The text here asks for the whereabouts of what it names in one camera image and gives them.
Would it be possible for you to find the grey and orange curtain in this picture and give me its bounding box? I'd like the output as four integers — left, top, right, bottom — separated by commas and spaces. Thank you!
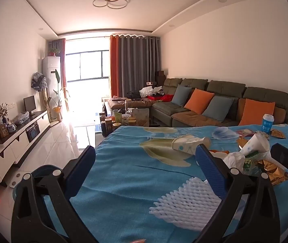
48, 38, 68, 89

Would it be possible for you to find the brown ottoman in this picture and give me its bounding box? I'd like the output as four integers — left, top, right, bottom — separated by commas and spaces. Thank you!
108, 97, 157, 110

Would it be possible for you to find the clear plastic lid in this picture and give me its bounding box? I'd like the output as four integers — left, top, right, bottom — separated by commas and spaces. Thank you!
212, 127, 238, 139

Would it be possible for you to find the paper cup blue dot print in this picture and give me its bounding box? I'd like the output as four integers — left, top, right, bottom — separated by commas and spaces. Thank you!
171, 135, 211, 155

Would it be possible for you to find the orange cushion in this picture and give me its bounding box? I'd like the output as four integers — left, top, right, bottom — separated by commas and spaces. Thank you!
238, 98, 276, 126
184, 88, 215, 114

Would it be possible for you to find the dark wooden cabinet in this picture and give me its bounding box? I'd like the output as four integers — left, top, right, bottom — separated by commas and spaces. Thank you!
155, 71, 166, 86

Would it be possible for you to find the white foam fruit net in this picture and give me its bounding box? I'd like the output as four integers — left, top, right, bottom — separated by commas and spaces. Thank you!
148, 177, 225, 229

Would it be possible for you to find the white tissue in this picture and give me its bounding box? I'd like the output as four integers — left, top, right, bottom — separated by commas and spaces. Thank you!
222, 152, 246, 173

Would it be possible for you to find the white bathroom scale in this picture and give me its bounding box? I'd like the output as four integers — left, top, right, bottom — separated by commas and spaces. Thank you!
9, 173, 25, 188

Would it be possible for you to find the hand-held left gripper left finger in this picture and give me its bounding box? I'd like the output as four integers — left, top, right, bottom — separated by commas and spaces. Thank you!
11, 145, 99, 243

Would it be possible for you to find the white clothes pile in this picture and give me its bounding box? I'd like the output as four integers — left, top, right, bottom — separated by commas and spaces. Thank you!
139, 86, 163, 98

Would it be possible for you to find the pink snack packet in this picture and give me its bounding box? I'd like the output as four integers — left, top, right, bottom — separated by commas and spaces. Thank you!
236, 129, 256, 137

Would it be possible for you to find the blue white drink cup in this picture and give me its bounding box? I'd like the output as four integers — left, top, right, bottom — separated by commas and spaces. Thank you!
262, 114, 275, 133

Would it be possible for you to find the orange peel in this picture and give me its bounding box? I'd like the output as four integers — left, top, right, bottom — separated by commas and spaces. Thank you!
208, 150, 229, 158

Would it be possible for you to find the teal trash bin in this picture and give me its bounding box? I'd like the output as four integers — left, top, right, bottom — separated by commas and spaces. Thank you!
12, 164, 67, 203

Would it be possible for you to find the white TV cabinet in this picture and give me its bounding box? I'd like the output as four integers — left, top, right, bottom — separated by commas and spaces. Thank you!
0, 110, 51, 183

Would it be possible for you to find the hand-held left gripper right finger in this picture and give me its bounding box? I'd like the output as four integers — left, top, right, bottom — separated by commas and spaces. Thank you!
195, 144, 281, 243

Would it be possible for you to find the green snack wrapper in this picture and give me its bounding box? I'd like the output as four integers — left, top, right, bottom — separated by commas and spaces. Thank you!
243, 150, 263, 176

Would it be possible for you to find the large gold snack wrapper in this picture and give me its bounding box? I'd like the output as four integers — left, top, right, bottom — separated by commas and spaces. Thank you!
257, 158, 288, 186

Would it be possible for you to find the group of jars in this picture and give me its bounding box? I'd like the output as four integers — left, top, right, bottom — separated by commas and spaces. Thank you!
100, 106, 137, 135

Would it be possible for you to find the vase with branches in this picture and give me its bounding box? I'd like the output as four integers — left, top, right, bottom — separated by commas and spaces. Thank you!
0, 103, 9, 124

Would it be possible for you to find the patterned paper bag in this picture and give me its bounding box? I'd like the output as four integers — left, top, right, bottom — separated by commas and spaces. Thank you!
134, 108, 150, 127

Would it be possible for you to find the blue printed table cloth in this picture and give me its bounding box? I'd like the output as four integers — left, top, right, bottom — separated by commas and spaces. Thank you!
43, 124, 288, 243

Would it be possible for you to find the window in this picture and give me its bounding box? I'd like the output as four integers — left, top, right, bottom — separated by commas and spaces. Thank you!
65, 51, 109, 82

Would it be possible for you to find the green sofa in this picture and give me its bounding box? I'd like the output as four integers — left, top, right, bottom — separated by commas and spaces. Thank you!
151, 78, 288, 128

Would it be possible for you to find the glass coffee table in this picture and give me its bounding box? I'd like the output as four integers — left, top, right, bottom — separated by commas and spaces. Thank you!
74, 109, 160, 147

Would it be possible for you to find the tall leafy plant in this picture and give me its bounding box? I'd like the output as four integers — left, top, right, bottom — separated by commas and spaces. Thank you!
50, 69, 70, 122

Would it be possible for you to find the blue cushion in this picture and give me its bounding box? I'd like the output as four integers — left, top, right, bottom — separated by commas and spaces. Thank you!
171, 84, 192, 107
202, 96, 234, 122

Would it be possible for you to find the clear plastic bag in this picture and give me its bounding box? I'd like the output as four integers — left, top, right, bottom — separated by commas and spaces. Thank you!
14, 111, 30, 125

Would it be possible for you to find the small gold wrapper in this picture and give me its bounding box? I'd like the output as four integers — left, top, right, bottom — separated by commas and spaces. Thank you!
271, 129, 286, 140

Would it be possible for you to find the white standing air conditioner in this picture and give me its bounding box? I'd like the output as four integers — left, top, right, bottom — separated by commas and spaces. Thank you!
42, 56, 61, 113

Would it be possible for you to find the black monitor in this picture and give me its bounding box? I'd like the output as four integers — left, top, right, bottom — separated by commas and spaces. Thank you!
24, 96, 37, 115

